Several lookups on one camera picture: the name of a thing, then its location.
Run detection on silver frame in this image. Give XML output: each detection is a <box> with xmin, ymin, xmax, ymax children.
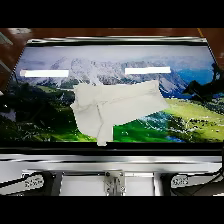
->
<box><xmin>0</xmin><ymin>153</ymin><xmax>224</xmax><ymax>197</ymax></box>

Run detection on white T-shirt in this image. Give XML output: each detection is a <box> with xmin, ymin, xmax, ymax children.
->
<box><xmin>69</xmin><ymin>79</ymin><xmax>171</xmax><ymax>147</ymax></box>

